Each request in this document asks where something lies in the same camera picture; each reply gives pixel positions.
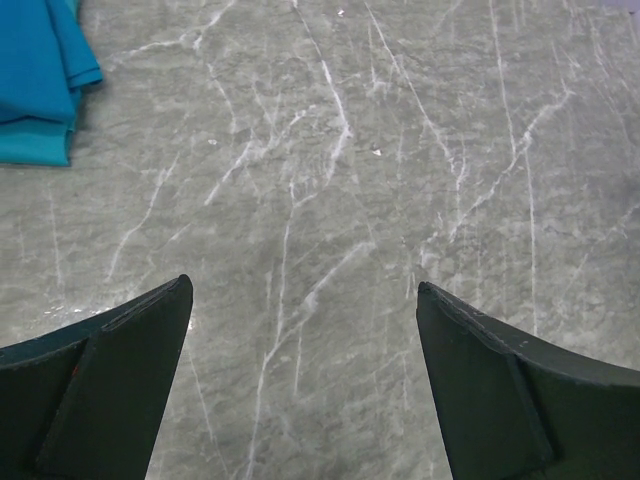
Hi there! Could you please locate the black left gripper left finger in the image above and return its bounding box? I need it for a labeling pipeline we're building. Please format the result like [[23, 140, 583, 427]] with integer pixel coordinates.
[[1, 275, 193, 479]]

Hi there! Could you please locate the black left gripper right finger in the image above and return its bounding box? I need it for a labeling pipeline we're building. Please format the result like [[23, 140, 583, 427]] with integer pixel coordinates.
[[417, 282, 639, 479]]

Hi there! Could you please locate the folded teal t shirt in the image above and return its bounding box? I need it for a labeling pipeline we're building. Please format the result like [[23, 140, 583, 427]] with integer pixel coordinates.
[[1, 90, 83, 166]]

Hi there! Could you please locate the folded blue t shirt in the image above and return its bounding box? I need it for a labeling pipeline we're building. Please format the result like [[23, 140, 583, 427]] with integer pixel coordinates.
[[1, 1, 103, 123]]

